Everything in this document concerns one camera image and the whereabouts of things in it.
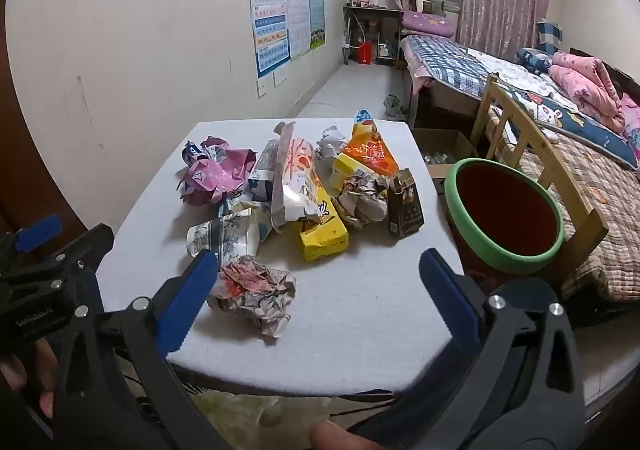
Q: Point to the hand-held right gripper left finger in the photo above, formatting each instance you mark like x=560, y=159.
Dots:
x=190, y=302

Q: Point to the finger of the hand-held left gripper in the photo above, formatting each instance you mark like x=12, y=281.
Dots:
x=85, y=245
x=37, y=232

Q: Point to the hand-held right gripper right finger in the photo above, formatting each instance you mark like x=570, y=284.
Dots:
x=450, y=302

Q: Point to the crushed grey patterned paper cup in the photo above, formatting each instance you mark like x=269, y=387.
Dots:
x=225, y=232

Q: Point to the small brown carton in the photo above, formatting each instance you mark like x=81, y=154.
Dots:
x=406, y=207

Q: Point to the green rimmed red bin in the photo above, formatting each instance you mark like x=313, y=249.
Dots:
x=500, y=210

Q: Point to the newspaper ball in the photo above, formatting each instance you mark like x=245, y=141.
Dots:
x=362, y=205

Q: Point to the pink wrapper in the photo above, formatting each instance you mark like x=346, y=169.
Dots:
x=215, y=170

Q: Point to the yellow drink carton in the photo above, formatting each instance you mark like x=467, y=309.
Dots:
x=325, y=237

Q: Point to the white milk carton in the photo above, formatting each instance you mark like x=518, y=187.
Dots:
x=262, y=170

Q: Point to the yellow packet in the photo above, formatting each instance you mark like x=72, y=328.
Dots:
x=350, y=170

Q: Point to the orange snack bag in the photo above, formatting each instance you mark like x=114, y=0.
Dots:
x=370, y=145

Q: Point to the grey paper ball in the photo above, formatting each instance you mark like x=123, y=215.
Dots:
x=331, y=142

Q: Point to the person's left hand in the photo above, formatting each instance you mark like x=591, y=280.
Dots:
x=17, y=375

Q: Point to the person's right hand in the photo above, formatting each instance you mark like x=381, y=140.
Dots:
x=335, y=437

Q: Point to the dark blue cloth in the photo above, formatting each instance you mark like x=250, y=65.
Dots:
x=400, y=420

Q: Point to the cardboard box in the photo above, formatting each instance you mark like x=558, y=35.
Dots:
x=422, y=136

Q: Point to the grey shoes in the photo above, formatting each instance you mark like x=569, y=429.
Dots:
x=395, y=107

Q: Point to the blue cartoon blanket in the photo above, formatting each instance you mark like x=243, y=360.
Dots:
x=575, y=125

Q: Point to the white floral sheet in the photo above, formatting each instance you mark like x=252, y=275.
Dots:
x=505, y=72

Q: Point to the blue plaid bedsheet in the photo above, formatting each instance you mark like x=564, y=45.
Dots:
x=450, y=60

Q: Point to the pink cartoon pillow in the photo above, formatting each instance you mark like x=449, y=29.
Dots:
x=631, y=125

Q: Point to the navy patterned pillow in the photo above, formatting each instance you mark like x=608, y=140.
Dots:
x=532, y=61

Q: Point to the pink duvet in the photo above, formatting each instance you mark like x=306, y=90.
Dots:
x=580, y=80

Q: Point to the small red bucket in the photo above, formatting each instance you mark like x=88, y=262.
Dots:
x=365, y=52

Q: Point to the purple star pillow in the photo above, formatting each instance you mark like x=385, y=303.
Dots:
x=430, y=22

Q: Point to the blue plaid pillow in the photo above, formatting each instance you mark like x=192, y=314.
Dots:
x=550, y=36

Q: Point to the dark wooden desk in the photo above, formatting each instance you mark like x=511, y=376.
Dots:
x=372, y=9

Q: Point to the white wall socket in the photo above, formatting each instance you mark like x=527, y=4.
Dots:
x=262, y=88

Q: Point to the blue chart wall poster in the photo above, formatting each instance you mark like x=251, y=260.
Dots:
x=270, y=20

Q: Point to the white chart wall poster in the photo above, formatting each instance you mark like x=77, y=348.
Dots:
x=298, y=15

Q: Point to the green wall poster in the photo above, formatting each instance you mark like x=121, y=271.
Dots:
x=316, y=10

